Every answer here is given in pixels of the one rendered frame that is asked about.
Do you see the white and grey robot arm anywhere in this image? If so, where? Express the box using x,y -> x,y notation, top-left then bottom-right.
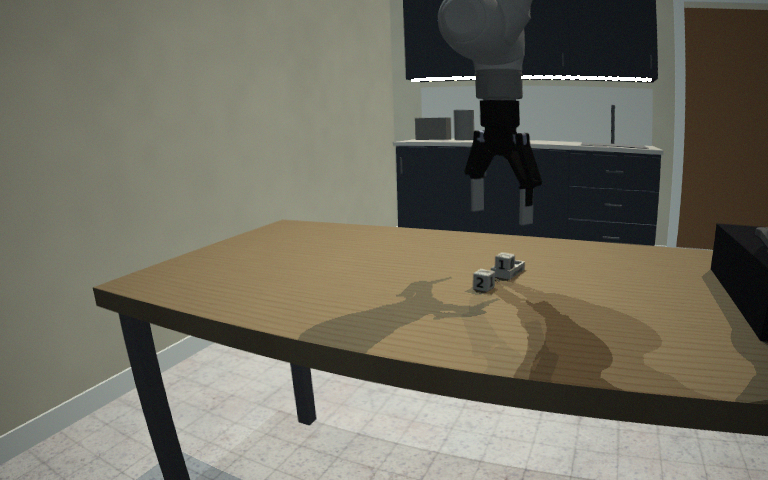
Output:
438,0 -> 533,101

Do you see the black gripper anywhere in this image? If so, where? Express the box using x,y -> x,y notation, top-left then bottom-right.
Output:
465,100 -> 542,225

